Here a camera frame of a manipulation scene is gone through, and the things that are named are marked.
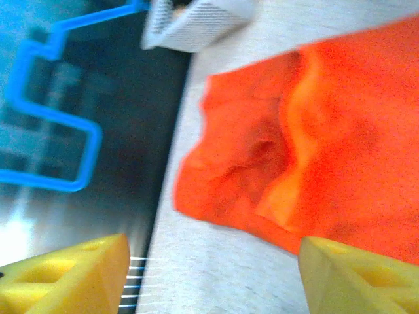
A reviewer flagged orange t-shirt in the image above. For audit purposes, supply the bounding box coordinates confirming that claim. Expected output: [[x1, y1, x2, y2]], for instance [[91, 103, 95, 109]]
[[172, 14, 419, 266]]

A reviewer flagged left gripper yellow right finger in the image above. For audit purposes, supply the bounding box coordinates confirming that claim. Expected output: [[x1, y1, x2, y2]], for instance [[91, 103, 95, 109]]
[[298, 235, 419, 314]]

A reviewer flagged white plastic basket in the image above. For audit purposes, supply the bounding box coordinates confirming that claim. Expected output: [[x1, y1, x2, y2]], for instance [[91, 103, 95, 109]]
[[140, 0, 257, 54]]

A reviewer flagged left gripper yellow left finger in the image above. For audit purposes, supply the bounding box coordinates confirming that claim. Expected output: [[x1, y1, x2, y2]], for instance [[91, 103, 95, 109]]
[[0, 233, 131, 314]]

